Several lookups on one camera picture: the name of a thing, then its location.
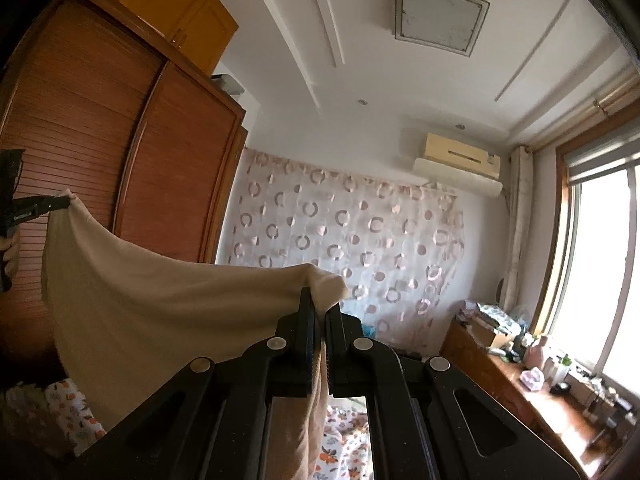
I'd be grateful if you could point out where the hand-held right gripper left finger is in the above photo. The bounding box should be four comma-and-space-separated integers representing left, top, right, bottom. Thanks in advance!
75, 287, 321, 480

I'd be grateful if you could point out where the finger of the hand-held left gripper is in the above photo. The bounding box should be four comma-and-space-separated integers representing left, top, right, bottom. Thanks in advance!
36, 194, 73, 214

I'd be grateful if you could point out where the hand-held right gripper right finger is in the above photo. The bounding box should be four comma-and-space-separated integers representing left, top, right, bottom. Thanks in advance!
324, 306, 584, 480

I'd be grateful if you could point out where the beige printed T-shirt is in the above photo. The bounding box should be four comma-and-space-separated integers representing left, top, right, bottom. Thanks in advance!
41, 187, 349, 480

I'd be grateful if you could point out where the person's left hand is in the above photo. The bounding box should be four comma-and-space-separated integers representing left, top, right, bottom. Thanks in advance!
0, 234, 21, 281

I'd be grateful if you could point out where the circle-patterned sheer curtain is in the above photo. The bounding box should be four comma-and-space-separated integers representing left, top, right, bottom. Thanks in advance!
215, 147, 466, 357

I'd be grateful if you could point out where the wooden sliding-door wardrobe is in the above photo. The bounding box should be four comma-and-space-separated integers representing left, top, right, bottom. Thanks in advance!
0, 0, 249, 376

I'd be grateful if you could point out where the cardboard box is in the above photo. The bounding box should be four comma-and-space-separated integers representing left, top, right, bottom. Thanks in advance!
469, 317, 506, 349

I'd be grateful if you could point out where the pile of patterned papers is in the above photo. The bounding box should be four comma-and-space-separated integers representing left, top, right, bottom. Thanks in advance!
462, 299, 524, 334

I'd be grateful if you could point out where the wooden sideboard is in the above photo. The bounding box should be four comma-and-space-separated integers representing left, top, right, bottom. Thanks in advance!
440, 317, 632, 480

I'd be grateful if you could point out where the pink tissue pack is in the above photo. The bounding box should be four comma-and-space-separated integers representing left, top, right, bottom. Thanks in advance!
519, 366, 545, 391

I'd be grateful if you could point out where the pink bottle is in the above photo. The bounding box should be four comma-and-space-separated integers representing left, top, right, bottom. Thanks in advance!
523, 334, 549, 369

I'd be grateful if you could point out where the orange-print bed sheet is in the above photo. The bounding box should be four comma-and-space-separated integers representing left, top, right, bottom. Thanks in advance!
2, 377, 373, 480

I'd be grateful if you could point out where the white box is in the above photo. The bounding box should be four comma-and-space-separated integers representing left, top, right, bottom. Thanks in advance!
209, 73, 246, 99

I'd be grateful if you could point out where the beige window curtain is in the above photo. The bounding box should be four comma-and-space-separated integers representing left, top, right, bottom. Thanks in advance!
499, 145, 534, 314

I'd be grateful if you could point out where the wooden overhead cabinet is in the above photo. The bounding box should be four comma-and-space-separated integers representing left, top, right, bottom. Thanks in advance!
80, 0, 240, 76

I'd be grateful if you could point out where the green-capped bottle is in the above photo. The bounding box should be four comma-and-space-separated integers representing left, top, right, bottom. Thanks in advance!
552, 353, 573, 384

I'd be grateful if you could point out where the window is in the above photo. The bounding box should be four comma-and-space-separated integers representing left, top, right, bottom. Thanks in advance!
530, 125, 640, 392

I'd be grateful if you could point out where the grey roller blind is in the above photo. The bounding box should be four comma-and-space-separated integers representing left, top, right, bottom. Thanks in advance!
562, 127, 640, 184

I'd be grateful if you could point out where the square ceiling lamp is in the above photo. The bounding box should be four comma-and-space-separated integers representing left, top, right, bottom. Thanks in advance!
391, 0, 494, 57

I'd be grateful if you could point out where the golden curtain rod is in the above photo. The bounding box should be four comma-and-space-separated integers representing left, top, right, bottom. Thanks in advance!
525, 71, 640, 154

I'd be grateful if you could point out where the wall air conditioner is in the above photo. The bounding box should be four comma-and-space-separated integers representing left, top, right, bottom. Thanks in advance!
412, 132, 504, 198

